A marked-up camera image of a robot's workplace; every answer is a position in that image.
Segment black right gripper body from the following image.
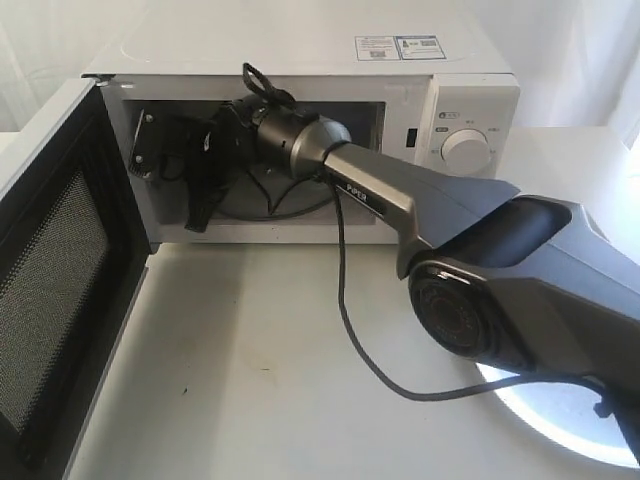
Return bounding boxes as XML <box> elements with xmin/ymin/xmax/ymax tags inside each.
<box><xmin>149</xmin><ymin>102</ymin><xmax>259</xmax><ymax>198</ymax></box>

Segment white microwave door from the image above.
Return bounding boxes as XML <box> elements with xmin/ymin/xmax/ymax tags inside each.
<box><xmin>1</xmin><ymin>79</ymin><xmax>150</xmax><ymax>479</ymax></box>

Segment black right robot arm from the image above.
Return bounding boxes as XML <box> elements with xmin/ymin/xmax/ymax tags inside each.
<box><xmin>140</xmin><ymin>95</ymin><xmax>639</xmax><ymax>391</ymax></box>

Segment white microwave oven body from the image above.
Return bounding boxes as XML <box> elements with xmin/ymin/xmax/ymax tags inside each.
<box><xmin>84</xmin><ymin>2</ymin><xmax>520</xmax><ymax>244</ymax></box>

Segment upper white microwave knob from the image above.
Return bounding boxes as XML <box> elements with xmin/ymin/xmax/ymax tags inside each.
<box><xmin>441</xmin><ymin>129</ymin><xmax>491</xmax><ymax>175</ymax></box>

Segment white and blue label sticker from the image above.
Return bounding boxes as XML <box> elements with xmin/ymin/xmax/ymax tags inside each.
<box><xmin>354</xmin><ymin>35</ymin><xmax>447</xmax><ymax>61</ymax></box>

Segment round silver metal tray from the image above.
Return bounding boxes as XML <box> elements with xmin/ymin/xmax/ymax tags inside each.
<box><xmin>495</xmin><ymin>383</ymin><xmax>639</xmax><ymax>470</ymax></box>

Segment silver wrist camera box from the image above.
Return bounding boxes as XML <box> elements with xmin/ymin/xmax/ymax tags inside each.
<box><xmin>128</xmin><ymin>109</ymin><xmax>157</xmax><ymax>180</ymax></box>

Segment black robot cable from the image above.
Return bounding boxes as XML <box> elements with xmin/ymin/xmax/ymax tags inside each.
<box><xmin>241</xmin><ymin>61</ymin><xmax>616</xmax><ymax>419</ymax></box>

